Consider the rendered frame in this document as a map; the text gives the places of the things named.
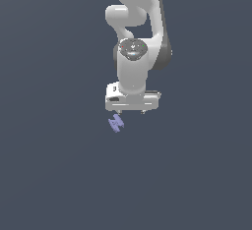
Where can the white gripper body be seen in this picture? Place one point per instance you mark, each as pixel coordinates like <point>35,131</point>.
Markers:
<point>131,102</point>

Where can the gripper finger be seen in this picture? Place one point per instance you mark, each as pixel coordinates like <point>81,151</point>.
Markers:
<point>143,112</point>
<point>119,112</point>

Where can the small lavender blue object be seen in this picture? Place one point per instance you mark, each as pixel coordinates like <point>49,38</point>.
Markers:
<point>116,123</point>

